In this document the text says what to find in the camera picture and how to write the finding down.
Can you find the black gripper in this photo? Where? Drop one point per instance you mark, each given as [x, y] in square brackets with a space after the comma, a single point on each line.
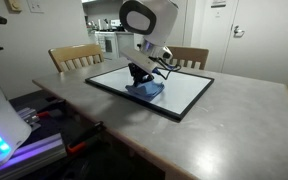
[140, 74]

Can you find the light blue towel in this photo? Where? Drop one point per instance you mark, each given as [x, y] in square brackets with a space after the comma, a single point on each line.
[147, 91]

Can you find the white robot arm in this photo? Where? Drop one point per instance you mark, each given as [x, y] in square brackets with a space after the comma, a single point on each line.
[164, 20]

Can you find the grey kitchen cabinet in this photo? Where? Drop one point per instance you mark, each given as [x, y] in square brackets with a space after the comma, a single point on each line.
[124, 41]

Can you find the white kitchen stove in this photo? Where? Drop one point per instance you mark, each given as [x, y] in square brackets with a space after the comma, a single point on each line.
[112, 45]

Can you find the dark brown wooden chair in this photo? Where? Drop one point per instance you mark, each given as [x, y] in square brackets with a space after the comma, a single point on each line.
[192, 55]

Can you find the light wooden chair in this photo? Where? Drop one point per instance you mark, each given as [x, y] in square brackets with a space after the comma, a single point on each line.
[74, 51]

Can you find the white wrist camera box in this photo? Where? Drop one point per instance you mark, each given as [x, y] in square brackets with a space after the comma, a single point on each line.
[139, 59]

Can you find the whiteboard with black frame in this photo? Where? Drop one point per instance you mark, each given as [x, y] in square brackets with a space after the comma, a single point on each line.
[184, 90]

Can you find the silver metal bracket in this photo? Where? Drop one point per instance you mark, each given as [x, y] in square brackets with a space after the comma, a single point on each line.
[27, 115]

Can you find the aluminium extrusion rail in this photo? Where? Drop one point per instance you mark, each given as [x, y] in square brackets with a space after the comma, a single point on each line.
[44, 151]

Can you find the white double switch plate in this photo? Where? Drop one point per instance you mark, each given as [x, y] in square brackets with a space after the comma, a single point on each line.
[35, 5]

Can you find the beige wall thermostat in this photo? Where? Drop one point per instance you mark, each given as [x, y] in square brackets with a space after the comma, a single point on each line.
[14, 5]

